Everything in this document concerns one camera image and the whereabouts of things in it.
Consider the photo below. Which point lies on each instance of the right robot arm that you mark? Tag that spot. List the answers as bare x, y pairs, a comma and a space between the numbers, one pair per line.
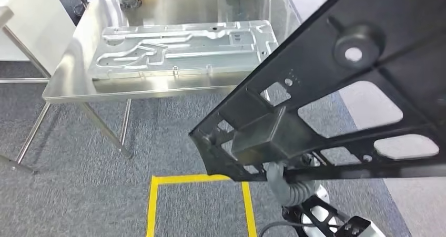
299, 193

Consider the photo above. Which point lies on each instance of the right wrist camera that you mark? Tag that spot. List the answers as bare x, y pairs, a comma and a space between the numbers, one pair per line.
362, 228

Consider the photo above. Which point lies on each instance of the steel side table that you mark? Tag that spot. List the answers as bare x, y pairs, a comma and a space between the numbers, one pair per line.
24, 80

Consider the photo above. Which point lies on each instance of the white cabinet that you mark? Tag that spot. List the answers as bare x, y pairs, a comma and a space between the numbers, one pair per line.
41, 26

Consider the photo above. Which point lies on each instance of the black plastic car part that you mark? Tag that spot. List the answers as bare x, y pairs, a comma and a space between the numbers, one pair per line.
306, 65

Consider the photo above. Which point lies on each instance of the stainless steel workbench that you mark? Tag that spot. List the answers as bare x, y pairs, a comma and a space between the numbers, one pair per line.
69, 71

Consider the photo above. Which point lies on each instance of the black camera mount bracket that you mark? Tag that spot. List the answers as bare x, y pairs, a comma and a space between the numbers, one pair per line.
299, 211

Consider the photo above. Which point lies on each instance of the metal fixture plate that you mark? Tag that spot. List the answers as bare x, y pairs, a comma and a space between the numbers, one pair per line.
209, 59

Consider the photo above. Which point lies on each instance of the chrome stanchion post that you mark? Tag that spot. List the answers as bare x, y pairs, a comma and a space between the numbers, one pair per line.
79, 11

